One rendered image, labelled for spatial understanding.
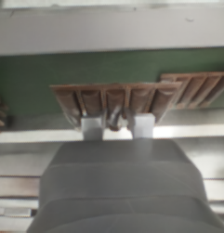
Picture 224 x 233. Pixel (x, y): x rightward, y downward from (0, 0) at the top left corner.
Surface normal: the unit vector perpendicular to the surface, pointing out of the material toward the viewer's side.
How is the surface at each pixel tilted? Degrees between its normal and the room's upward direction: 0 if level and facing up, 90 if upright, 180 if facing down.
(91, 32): 90
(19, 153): 90
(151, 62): 2
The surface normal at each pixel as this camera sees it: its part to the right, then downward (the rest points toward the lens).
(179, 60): 0.02, 0.88
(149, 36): -0.04, -0.48
